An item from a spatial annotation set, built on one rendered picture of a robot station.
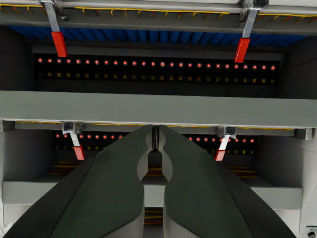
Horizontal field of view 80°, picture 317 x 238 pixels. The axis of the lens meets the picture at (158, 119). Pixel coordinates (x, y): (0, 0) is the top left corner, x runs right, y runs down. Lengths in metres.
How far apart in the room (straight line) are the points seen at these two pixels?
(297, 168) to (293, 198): 0.06
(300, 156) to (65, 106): 0.46
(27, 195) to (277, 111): 0.49
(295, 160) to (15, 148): 0.61
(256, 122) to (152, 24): 0.23
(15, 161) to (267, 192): 0.54
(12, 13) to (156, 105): 0.26
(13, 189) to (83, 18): 0.35
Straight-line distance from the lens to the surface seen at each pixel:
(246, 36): 0.32
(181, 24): 0.33
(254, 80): 0.48
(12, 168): 0.52
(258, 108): 0.34
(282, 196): 0.49
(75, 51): 0.47
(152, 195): 0.42
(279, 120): 0.36
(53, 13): 0.32
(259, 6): 0.31
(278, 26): 0.38
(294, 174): 0.52
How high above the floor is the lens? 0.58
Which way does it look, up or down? 26 degrees up
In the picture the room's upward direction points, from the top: 178 degrees counter-clockwise
